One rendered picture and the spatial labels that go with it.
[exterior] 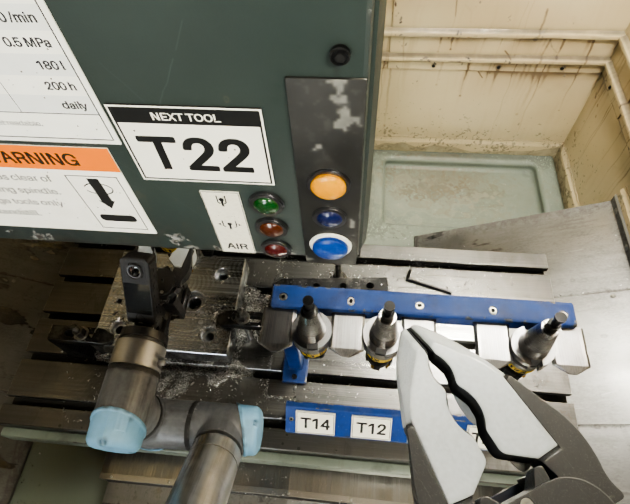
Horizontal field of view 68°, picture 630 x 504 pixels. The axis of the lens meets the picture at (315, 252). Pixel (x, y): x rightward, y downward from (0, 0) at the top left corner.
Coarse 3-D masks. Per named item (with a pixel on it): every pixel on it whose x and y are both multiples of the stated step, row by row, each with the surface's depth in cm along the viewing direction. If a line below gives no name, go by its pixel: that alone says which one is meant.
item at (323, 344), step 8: (320, 312) 74; (296, 320) 73; (328, 320) 73; (296, 328) 73; (328, 328) 72; (296, 336) 72; (328, 336) 72; (296, 344) 72; (304, 344) 71; (312, 344) 72; (320, 344) 71; (328, 344) 73; (304, 352) 73; (320, 352) 73
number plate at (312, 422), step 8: (296, 416) 93; (304, 416) 93; (312, 416) 92; (320, 416) 92; (328, 416) 92; (296, 424) 93; (304, 424) 93; (312, 424) 93; (320, 424) 93; (328, 424) 93; (304, 432) 94; (312, 432) 94; (320, 432) 93; (328, 432) 93
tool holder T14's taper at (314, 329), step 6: (300, 312) 67; (318, 312) 67; (300, 318) 68; (306, 318) 66; (312, 318) 66; (318, 318) 67; (300, 324) 69; (306, 324) 67; (312, 324) 67; (318, 324) 68; (324, 324) 71; (300, 330) 70; (306, 330) 69; (312, 330) 68; (318, 330) 69; (324, 330) 71; (300, 336) 71; (306, 336) 70; (312, 336) 70; (318, 336) 70; (312, 342) 71
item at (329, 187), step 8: (320, 176) 32; (328, 176) 32; (336, 176) 32; (312, 184) 33; (320, 184) 32; (328, 184) 32; (336, 184) 32; (344, 184) 32; (320, 192) 33; (328, 192) 33; (336, 192) 33; (344, 192) 33
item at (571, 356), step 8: (568, 328) 72; (576, 328) 72; (560, 336) 71; (568, 336) 71; (576, 336) 71; (560, 344) 70; (568, 344) 70; (576, 344) 70; (584, 344) 70; (560, 352) 70; (568, 352) 70; (576, 352) 70; (584, 352) 70; (552, 360) 69; (560, 360) 69; (568, 360) 69; (576, 360) 69; (584, 360) 69; (560, 368) 69; (568, 368) 69; (576, 368) 68; (584, 368) 68
